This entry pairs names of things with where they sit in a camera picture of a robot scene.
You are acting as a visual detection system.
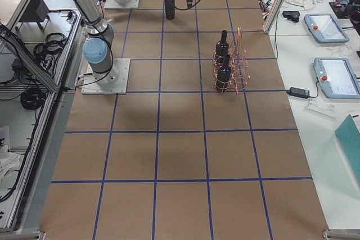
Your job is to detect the dark wine bottle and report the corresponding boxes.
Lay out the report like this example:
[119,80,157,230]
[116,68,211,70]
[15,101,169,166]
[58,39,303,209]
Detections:
[215,55,232,92]
[215,30,229,57]
[164,0,176,20]

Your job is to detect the black handheld device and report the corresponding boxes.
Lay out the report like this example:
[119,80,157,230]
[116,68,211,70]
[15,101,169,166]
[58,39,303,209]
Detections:
[282,11,300,23]

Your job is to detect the blue teach pendant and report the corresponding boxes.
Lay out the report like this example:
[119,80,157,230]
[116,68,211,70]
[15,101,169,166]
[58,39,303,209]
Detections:
[304,13,349,43]
[313,57,359,99]

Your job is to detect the black power adapter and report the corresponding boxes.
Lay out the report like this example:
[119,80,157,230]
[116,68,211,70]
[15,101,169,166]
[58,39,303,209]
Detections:
[286,87,310,99]

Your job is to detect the teal folder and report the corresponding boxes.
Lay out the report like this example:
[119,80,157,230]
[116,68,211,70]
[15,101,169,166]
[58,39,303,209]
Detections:
[335,114,359,181]

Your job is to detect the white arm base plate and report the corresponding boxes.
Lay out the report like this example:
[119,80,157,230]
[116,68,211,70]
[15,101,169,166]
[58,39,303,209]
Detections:
[81,58,131,94]
[105,0,140,10]

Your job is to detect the copper wire bottle basket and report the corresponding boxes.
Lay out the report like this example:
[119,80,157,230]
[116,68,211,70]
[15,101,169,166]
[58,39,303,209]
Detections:
[212,28,250,93]

